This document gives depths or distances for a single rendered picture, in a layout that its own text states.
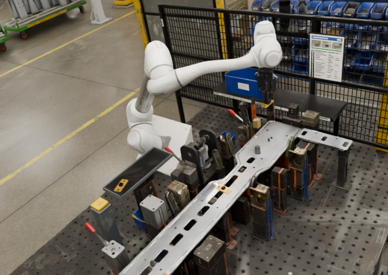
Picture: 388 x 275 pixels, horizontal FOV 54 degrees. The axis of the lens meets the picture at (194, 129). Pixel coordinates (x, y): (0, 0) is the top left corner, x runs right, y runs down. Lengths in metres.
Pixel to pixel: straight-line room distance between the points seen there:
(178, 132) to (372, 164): 1.24
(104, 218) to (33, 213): 2.08
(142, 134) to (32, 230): 1.64
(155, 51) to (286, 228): 1.18
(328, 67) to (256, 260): 1.23
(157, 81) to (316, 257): 1.18
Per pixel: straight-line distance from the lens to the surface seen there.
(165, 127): 2.67
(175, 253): 1.74
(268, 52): 1.75
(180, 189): 1.89
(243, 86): 2.64
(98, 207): 1.82
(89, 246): 2.32
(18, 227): 3.82
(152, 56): 2.08
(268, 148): 2.21
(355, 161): 2.62
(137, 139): 2.44
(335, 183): 2.44
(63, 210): 3.75
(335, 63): 2.49
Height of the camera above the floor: 2.33
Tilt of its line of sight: 33 degrees down
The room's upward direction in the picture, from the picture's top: 10 degrees counter-clockwise
